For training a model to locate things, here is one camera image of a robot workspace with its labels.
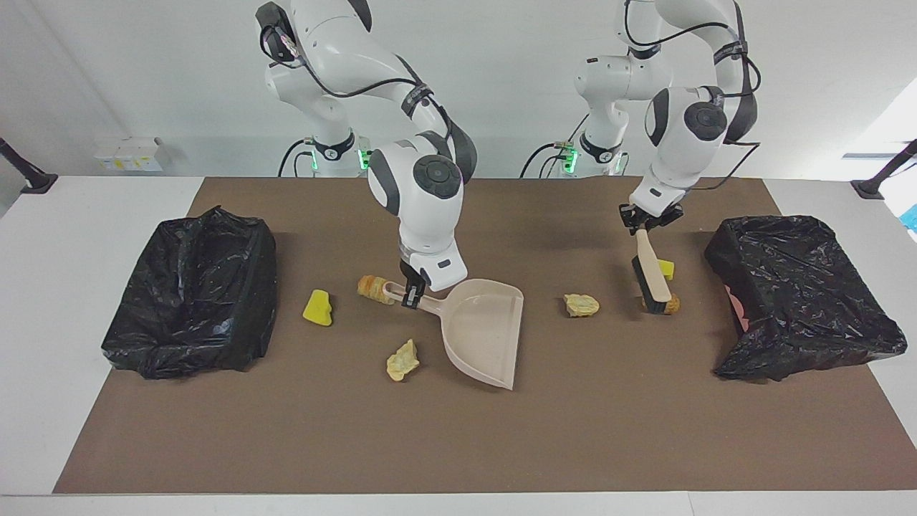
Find plain yellow sponge piece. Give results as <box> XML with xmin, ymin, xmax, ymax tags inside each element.
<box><xmin>302</xmin><ymin>289</ymin><xmax>334</xmax><ymax>327</ymax></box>

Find black left base cables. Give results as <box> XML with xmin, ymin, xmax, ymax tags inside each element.
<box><xmin>519</xmin><ymin>136</ymin><xmax>577</xmax><ymax>178</ymax></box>

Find white wall socket box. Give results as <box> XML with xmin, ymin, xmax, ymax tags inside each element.
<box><xmin>95</xmin><ymin>138</ymin><xmax>164</xmax><ymax>173</ymax></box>

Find black clamp stand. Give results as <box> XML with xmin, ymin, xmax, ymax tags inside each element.
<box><xmin>0</xmin><ymin>136</ymin><xmax>59</xmax><ymax>195</ymax></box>
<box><xmin>851</xmin><ymin>140</ymin><xmax>917</xmax><ymax>200</ymax></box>

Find beige brush with black bristles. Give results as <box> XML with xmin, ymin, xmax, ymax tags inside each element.
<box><xmin>630</xmin><ymin>228</ymin><xmax>673</xmax><ymax>313</ymax></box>

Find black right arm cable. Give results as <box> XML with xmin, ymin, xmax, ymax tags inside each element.
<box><xmin>261</xmin><ymin>21</ymin><xmax>459</xmax><ymax>148</ymax></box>

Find black trash bag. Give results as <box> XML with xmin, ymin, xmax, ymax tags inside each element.
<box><xmin>101</xmin><ymin>206</ymin><xmax>279</xmax><ymax>379</ymax></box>
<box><xmin>704</xmin><ymin>215</ymin><xmax>908</xmax><ymax>382</ymax></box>

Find black right base cables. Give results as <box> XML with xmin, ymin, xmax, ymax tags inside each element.
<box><xmin>278</xmin><ymin>138</ymin><xmax>317</xmax><ymax>178</ymax></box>

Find brown table mat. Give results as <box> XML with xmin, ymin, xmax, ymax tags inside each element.
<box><xmin>54</xmin><ymin>178</ymin><xmax>917</xmax><ymax>494</ymax></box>

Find pale trash piece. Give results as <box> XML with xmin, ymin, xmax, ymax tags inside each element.
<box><xmin>386</xmin><ymin>338</ymin><xmax>421</xmax><ymax>382</ymax></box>
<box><xmin>563</xmin><ymin>293</ymin><xmax>601</xmax><ymax>318</ymax></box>

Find right black trash bag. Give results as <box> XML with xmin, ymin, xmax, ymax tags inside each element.
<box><xmin>101</xmin><ymin>206</ymin><xmax>279</xmax><ymax>379</ymax></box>

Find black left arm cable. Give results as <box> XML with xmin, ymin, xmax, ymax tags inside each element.
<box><xmin>623</xmin><ymin>0</ymin><xmax>762</xmax><ymax>191</ymax></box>

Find beige plastic dustpan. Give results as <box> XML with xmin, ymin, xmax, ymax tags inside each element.
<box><xmin>382</xmin><ymin>278</ymin><xmax>524</xmax><ymax>391</ymax></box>

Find orange striped bread piece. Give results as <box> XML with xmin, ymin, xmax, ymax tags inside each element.
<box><xmin>357</xmin><ymin>274</ymin><xmax>396</xmax><ymax>306</ymax></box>

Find black base cables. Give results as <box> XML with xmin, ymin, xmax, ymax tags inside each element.
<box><xmin>278</xmin><ymin>138</ymin><xmax>317</xmax><ymax>178</ymax></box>
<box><xmin>519</xmin><ymin>136</ymin><xmax>577</xmax><ymax>178</ymax></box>

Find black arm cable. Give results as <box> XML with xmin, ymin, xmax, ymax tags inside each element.
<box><xmin>623</xmin><ymin>0</ymin><xmax>762</xmax><ymax>191</ymax></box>
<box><xmin>261</xmin><ymin>21</ymin><xmax>459</xmax><ymax>148</ymax></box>

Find left black trash bag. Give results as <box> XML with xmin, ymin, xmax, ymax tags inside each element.
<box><xmin>704</xmin><ymin>215</ymin><xmax>908</xmax><ymax>382</ymax></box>

